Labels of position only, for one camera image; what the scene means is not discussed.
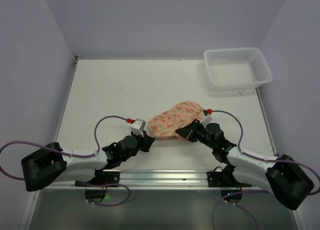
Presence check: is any floral mesh laundry bag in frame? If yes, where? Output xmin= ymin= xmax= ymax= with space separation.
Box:
xmin=148 ymin=101 xmax=205 ymax=140

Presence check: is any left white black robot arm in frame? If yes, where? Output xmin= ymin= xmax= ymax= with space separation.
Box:
xmin=21 ymin=131 xmax=156 ymax=192

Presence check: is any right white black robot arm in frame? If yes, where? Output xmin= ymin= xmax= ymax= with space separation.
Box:
xmin=175 ymin=120 xmax=315 ymax=210

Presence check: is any white plastic basket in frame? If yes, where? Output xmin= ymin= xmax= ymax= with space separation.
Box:
xmin=203 ymin=47 xmax=273 ymax=91

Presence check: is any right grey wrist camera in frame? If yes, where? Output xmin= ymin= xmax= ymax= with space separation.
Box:
xmin=200 ymin=108 xmax=213 ymax=127

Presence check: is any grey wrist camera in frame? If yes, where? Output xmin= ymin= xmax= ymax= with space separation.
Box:
xmin=200 ymin=108 xmax=213 ymax=127
xmin=130 ymin=118 xmax=146 ymax=137

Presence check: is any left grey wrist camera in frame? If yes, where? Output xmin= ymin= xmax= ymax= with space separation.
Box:
xmin=130 ymin=118 xmax=146 ymax=137

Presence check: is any aluminium mounting rail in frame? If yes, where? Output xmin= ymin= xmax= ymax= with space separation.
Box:
xmin=51 ymin=169 xmax=271 ymax=192

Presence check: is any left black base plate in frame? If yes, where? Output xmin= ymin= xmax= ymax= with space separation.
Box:
xmin=75 ymin=170 xmax=120 ymax=187

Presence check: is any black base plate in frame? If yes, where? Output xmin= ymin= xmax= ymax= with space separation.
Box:
xmin=75 ymin=170 xmax=120 ymax=187
xmin=206 ymin=165 xmax=252 ymax=188

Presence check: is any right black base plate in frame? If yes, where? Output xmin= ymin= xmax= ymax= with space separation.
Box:
xmin=206 ymin=165 xmax=252 ymax=188

